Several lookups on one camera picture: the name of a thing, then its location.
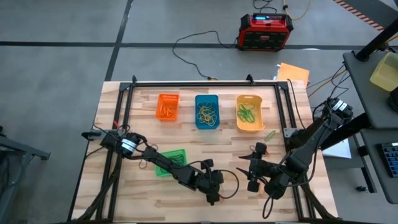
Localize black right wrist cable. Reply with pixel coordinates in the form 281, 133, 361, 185
262, 186, 274, 220

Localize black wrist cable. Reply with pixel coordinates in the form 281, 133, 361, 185
217, 169, 240, 200
262, 186, 274, 220

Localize black pole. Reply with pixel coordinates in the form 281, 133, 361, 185
355, 17, 398, 62

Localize translucent yellow container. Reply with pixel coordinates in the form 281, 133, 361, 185
369, 51, 398, 92

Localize large orange rubber band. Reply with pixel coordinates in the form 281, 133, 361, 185
159, 102, 177, 120

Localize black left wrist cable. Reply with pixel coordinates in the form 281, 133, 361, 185
217, 169, 240, 200

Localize black keyboard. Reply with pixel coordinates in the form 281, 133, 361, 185
377, 142, 398, 179

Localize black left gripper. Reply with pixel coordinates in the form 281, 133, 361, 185
195, 158, 224, 206

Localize black support beam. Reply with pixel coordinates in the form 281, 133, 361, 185
320, 113, 374, 151

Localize green slotted plastic basket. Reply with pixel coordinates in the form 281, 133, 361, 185
154, 148, 188, 178

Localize white paper sheet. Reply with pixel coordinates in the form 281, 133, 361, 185
321, 136, 353, 160

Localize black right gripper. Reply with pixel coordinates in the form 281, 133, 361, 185
235, 142, 280, 193

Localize yellow plastic bin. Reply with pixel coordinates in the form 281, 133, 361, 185
236, 95, 266, 133

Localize black cables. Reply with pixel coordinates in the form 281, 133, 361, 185
172, 155, 187, 167

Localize grey desk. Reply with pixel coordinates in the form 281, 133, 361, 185
359, 126, 398, 205

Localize red portable power station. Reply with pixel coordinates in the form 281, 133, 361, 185
237, 12, 295, 52

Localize grey metal stand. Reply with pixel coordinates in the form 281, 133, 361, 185
0, 125, 52, 224

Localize grey side table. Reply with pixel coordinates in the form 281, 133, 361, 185
341, 49, 398, 130

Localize yellow rubber band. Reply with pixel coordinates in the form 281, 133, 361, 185
197, 104, 212, 118
201, 105, 218, 121
197, 111, 215, 127
197, 103, 218, 127
203, 113, 218, 127

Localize orange plastic basket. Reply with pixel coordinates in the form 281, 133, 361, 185
155, 93, 180, 122

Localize black power cable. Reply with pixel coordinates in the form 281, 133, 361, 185
172, 30, 241, 81

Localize yellow cable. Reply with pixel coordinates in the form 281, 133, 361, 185
281, 0, 312, 21

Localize blue plastic bin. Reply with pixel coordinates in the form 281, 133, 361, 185
195, 94, 221, 131

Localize orange folder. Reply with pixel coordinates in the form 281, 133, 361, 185
276, 62, 311, 88

